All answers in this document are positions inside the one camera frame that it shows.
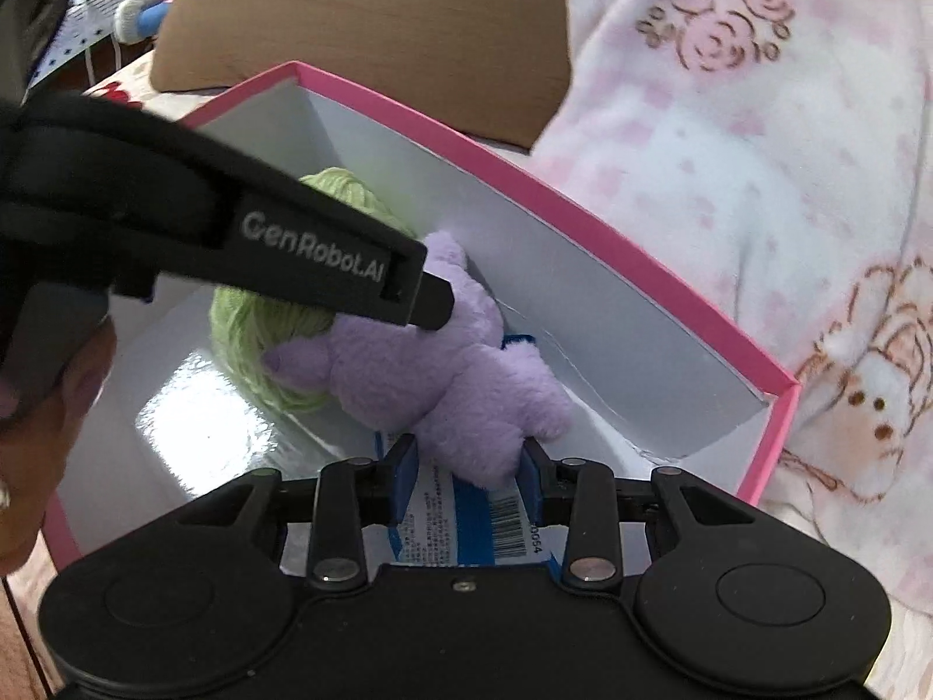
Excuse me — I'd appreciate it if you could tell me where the pink cardboard box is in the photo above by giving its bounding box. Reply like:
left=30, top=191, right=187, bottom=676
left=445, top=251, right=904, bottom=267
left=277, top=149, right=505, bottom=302
left=44, top=62, right=803, bottom=577

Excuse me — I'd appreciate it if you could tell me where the patterned white cloth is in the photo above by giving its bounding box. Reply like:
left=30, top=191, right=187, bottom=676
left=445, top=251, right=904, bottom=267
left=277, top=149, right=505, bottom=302
left=25, top=0, right=118, bottom=89

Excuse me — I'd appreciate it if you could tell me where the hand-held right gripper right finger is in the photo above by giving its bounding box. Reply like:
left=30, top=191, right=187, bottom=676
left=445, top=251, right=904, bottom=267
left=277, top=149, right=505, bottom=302
left=516, top=437, right=765, bottom=590

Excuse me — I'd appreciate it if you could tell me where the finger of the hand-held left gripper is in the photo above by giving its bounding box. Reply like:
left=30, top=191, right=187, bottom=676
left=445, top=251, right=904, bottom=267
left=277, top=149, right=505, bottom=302
left=415, top=269, right=457, bottom=333

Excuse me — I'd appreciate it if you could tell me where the pink checked pillow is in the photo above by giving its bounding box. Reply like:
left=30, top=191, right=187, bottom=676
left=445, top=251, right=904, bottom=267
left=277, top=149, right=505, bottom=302
left=528, top=0, right=933, bottom=700

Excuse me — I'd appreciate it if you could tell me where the green yarn ball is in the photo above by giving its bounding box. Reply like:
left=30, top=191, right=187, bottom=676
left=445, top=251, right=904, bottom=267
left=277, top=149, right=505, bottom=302
left=210, top=167, right=416, bottom=413

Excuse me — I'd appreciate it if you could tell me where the purple plush toy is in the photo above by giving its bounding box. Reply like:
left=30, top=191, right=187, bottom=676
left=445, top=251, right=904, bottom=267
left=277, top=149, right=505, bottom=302
left=261, top=231, right=577, bottom=488

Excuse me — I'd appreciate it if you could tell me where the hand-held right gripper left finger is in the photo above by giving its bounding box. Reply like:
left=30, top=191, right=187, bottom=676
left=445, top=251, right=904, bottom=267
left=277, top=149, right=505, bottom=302
left=175, top=435, right=421, bottom=590

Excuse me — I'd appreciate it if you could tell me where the person's left hand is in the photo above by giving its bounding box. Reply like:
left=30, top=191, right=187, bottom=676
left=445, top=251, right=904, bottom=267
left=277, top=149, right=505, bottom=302
left=0, top=321, right=119, bottom=577

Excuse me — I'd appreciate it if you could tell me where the brown pillow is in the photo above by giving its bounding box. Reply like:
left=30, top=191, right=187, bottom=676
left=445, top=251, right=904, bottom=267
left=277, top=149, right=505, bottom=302
left=149, top=0, right=573, bottom=154

